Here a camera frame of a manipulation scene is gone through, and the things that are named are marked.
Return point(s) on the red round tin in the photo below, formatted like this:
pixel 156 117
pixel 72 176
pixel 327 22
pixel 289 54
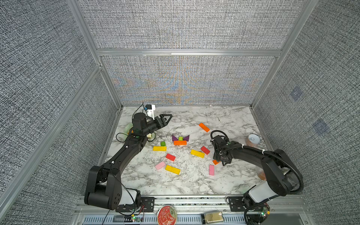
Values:
pixel 167 215

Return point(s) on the green wavy plate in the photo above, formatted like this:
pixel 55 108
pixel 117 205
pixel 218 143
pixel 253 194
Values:
pixel 121 136

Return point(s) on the yellow block centre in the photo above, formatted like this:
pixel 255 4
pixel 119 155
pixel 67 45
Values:
pixel 197 153

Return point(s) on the white lidded cup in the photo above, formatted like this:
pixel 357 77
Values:
pixel 253 140

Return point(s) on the pink block left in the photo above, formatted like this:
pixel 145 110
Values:
pixel 160 165

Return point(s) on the amber jar black lid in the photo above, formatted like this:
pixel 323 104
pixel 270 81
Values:
pixel 262 175

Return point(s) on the yellow block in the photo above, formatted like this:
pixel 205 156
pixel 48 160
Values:
pixel 159 148
pixel 197 153
pixel 173 169

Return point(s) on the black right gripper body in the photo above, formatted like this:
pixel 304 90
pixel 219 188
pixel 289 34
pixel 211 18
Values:
pixel 216 156

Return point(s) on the pink block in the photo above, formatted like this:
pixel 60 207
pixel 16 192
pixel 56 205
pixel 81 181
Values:
pixel 211 170
pixel 160 165

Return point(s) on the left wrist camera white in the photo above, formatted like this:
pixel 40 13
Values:
pixel 149 110

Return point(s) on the gold metal box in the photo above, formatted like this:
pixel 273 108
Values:
pixel 212 217

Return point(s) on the red block left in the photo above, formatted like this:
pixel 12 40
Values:
pixel 171 157

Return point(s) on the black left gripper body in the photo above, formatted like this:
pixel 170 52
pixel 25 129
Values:
pixel 154 125

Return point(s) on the pink block right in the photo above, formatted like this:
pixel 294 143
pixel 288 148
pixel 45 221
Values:
pixel 211 170

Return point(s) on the yellow block near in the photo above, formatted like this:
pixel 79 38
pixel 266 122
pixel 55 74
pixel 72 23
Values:
pixel 173 169

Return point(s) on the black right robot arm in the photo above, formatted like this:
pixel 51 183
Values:
pixel 282 176

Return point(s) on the red block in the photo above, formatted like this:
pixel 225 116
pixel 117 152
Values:
pixel 171 157
pixel 205 150

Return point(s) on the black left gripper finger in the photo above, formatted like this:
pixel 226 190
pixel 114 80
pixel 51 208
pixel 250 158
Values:
pixel 162 116
pixel 167 119

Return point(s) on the red block right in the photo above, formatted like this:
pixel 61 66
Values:
pixel 205 150

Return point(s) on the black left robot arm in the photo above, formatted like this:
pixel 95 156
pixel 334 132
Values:
pixel 104 186

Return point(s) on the yellow block left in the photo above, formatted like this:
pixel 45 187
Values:
pixel 159 148

